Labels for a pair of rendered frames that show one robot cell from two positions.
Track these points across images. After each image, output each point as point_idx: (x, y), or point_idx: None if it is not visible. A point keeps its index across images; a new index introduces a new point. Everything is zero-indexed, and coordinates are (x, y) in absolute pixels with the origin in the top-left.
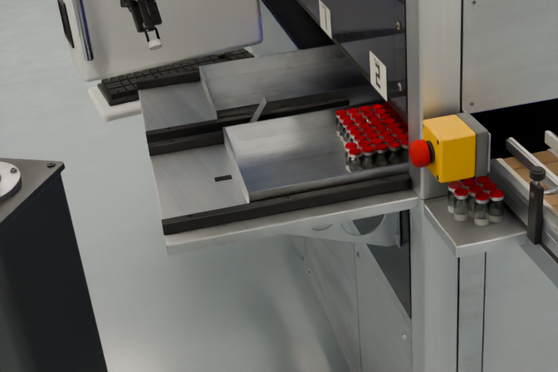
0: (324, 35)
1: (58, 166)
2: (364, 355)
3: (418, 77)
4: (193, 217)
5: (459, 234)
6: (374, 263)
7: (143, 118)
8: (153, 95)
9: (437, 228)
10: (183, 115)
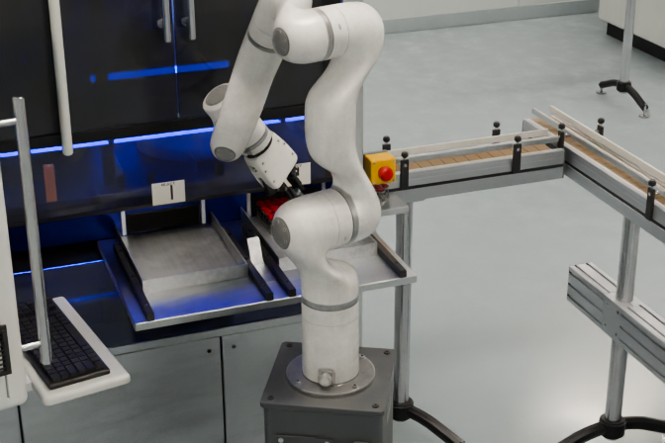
0: (27, 257)
1: (291, 342)
2: (239, 430)
3: (360, 142)
4: (396, 262)
5: (397, 205)
6: (273, 322)
7: (220, 310)
8: (171, 311)
9: (385, 214)
10: (221, 292)
